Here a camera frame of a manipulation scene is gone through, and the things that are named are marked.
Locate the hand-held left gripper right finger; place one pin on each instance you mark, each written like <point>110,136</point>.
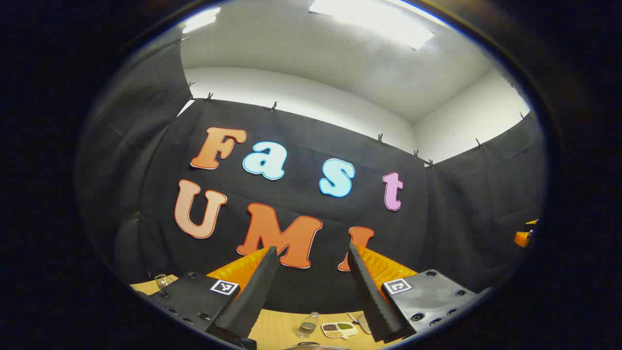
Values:
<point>376,306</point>

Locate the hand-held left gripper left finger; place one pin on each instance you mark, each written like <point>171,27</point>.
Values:
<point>252,296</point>

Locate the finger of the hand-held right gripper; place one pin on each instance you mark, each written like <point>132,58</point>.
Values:
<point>524,239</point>

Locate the white knife block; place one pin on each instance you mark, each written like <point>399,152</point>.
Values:
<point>364,324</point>

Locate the white divided bean dish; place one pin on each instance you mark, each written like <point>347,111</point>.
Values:
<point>352,331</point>

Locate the small portion of soybeans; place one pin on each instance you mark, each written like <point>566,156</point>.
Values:
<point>333,334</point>

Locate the pile of red beans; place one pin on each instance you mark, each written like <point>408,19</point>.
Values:
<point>329,327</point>

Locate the clear plastic water bottle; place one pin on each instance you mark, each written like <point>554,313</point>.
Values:
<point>308,326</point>

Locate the row of black cloth clips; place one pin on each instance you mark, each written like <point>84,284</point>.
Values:
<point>273,106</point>

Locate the ceiling light panel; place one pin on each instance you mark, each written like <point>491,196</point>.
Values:
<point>201,20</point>
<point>374,22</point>

